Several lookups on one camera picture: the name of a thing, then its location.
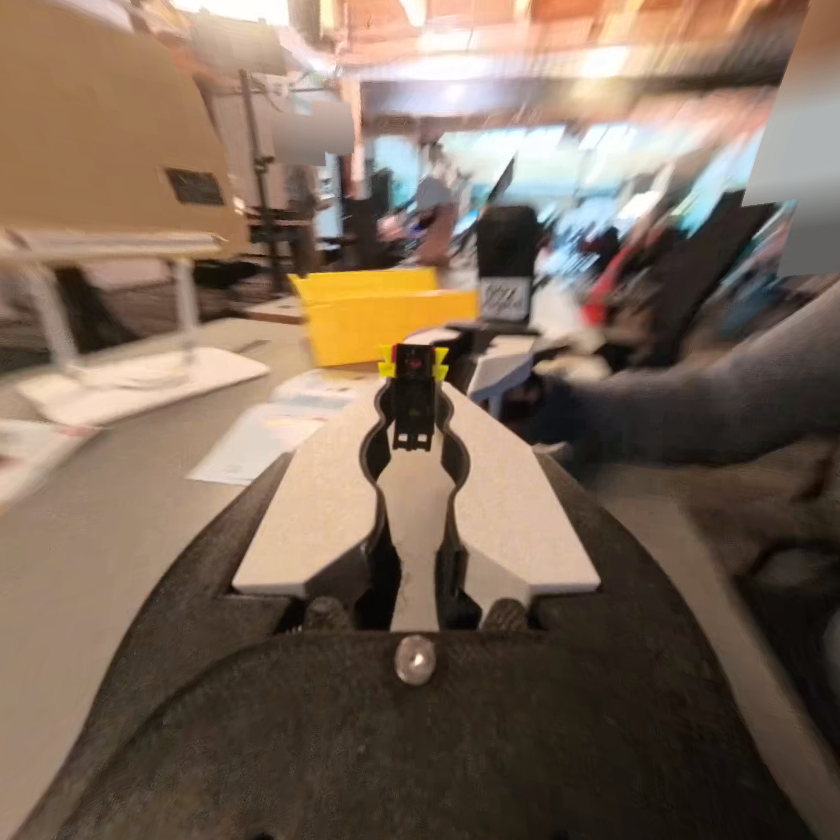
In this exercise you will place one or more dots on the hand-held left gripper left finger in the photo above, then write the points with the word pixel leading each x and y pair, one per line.
pixel 315 518

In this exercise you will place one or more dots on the red yellow black brick assembly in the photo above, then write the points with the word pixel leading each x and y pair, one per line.
pixel 413 394

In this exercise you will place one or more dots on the black light stand pole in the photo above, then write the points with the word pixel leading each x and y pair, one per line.
pixel 259 164

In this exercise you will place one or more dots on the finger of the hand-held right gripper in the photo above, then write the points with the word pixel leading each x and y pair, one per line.
pixel 433 337
pixel 508 367

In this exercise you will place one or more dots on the closed instruction booklet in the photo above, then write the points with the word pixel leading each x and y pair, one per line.
pixel 33 453

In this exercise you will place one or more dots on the yellow plastic bin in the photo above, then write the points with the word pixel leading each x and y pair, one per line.
pixel 387 315

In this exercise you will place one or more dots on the open instruction booklet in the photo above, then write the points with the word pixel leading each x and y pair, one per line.
pixel 262 433

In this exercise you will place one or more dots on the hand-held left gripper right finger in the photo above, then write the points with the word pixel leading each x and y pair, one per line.
pixel 525 518

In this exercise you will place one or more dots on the wooden book stand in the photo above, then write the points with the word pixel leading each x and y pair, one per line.
pixel 98 131

